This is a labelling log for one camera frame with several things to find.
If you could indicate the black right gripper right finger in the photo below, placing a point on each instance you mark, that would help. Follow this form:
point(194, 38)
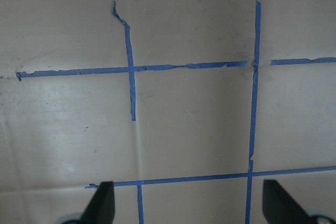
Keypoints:
point(278, 206)

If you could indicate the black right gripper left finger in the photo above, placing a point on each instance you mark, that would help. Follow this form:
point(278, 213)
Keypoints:
point(101, 208)

